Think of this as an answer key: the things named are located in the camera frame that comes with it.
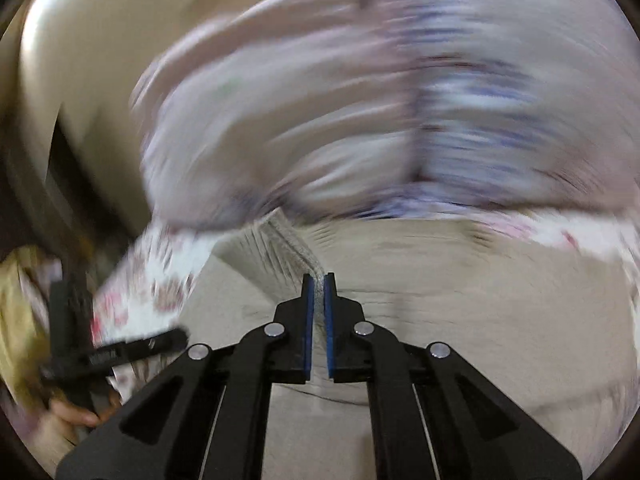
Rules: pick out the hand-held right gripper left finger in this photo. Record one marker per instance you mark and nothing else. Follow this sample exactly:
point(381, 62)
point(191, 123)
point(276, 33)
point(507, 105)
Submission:
point(309, 327)

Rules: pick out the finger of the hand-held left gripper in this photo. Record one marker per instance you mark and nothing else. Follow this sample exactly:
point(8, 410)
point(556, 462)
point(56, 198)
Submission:
point(145, 345)

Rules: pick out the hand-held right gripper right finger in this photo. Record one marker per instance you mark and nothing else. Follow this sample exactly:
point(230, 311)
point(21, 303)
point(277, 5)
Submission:
point(330, 327)

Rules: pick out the floral bed sheet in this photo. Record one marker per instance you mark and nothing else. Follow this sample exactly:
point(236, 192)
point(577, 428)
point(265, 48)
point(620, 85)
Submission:
point(150, 280)

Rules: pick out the pink pillow with tree print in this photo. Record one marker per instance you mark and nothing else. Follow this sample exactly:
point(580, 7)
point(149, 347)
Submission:
point(525, 90)

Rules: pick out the pink pillow with lavender print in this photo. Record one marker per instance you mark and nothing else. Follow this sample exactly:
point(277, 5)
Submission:
point(260, 125)

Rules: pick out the yellow patterned cloth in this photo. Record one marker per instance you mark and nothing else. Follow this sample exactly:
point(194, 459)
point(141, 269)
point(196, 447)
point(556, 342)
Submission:
point(20, 320)

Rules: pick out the person's left hand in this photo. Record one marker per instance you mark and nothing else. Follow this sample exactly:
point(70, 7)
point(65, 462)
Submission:
point(87, 410)

